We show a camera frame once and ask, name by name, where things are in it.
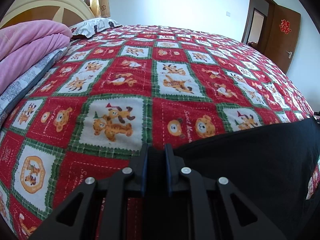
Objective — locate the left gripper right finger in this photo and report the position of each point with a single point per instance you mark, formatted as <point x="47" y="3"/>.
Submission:
<point x="213" y="209"/>

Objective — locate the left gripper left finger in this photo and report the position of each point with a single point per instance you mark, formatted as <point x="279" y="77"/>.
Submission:
<point x="97" y="209"/>

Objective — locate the black pants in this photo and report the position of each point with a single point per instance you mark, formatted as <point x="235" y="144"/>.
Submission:
<point x="271" y="165"/>

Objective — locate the brown wooden door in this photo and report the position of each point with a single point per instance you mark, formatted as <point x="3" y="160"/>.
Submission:
<point x="278" y="42"/>

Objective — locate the red paper door decoration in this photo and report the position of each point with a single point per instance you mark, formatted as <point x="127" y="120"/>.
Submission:
<point x="285" y="26"/>

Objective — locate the grey patterned quilt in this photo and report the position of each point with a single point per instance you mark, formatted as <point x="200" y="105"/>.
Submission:
<point x="15" y="92"/>

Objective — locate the red patchwork bed cover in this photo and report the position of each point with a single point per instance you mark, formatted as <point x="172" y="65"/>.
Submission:
<point x="121" y="88"/>

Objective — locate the pink folded blanket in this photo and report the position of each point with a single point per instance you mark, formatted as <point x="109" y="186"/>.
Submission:
<point x="26" y="43"/>

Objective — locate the white patterned pillow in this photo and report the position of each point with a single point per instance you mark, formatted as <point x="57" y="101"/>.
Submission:
<point x="90" y="27"/>

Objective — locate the cream wooden headboard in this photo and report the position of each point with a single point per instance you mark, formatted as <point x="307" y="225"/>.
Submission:
<point x="68" y="12"/>

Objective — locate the silver door handle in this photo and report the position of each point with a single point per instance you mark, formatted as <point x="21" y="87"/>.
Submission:
<point x="289" y="54"/>

